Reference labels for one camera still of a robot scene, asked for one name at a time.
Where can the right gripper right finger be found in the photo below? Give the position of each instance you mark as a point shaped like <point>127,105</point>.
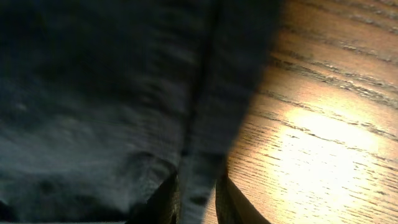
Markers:
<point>232,207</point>

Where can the navy blue shorts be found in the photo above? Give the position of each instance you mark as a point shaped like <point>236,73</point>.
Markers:
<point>102,100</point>

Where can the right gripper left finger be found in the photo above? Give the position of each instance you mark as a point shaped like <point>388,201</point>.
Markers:
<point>162,207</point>

